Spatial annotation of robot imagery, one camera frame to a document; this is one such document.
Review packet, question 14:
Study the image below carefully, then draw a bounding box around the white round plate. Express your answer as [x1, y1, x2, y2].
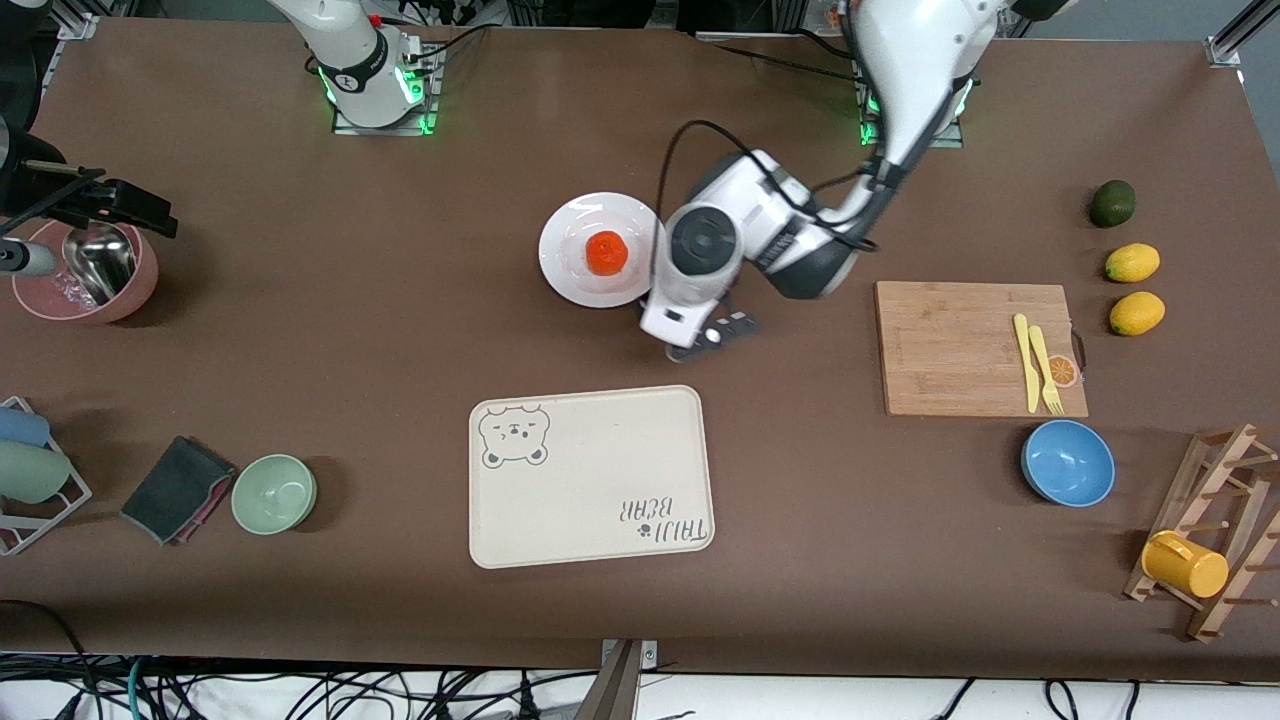
[538, 192, 669, 309]

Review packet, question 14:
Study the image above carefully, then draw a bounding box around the orange fruit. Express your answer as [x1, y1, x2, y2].
[585, 231, 630, 277]

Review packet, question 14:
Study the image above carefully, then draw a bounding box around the metal ladle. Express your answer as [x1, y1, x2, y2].
[62, 226, 138, 306]

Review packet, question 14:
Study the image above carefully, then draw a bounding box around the pink bowl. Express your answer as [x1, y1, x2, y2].
[12, 220, 159, 326]

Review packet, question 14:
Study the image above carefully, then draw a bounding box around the light blue cup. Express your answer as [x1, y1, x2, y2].
[0, 405, 51, 448]

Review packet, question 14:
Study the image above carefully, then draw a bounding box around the dark grey folded cloth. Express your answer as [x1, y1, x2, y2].
[120, 435, 238, 547]

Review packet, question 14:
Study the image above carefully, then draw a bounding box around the pale green cup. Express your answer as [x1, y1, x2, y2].
[0, 440, 73, 504]

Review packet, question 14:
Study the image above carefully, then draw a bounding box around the pale green bowl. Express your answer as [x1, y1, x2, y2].
[231, 454, 318, 536]

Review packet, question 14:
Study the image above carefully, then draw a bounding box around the cream tray with bear print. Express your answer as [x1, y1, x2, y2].
[468, 385, 716, 570]

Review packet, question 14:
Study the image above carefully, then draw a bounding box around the bamboo cutting board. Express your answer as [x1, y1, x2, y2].
[875, 281, 1089, 418]

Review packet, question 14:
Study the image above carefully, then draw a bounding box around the yellow plastic knife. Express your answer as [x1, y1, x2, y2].
[1013, 313, 1042, 414]

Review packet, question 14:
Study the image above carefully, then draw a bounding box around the yellow plastic fork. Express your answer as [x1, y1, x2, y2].
[1028, 325, 1065, 416]

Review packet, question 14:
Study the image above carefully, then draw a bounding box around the blue bowl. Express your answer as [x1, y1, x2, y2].
[1021, 419, 1116, 508]

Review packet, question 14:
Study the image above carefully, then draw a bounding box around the dark green avocado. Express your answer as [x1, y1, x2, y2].
[1089, 180, 1138, 229]

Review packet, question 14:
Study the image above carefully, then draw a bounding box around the yellow lemon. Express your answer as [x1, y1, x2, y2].
[1108, 291, 1167, 337]
[1104, 243, 1162, 284]

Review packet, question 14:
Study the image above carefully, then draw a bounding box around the yellow mug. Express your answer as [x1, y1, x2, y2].
[1141, 530, 1230, 600]

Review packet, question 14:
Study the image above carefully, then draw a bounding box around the wooden peg rack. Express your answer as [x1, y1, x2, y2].
[1123, 423, 1280, 643]

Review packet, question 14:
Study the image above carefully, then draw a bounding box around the white wire cup rack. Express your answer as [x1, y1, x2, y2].
[0, 395, 93, 557]

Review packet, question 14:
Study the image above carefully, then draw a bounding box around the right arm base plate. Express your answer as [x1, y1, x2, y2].
[332, 42, 441, 136]

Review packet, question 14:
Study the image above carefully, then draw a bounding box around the black right base cable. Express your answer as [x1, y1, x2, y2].
[405, 22, 493, 63]

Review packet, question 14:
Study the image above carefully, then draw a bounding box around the black base cable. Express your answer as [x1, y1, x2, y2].
[700, 28, 863, 83]
[405, 22, 493, 63]

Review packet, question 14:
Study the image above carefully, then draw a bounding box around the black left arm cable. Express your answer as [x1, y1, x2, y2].
[655, 118, 881, 253]

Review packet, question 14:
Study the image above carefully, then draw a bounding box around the aluminium mount bracket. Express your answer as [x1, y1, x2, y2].
[575, 638, 661, 720]

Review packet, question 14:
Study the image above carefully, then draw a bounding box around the black left base cable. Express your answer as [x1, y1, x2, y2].
[700, 28, 863, 83]

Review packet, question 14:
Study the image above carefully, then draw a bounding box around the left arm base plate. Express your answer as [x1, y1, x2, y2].
[858, 95, 967, 149]

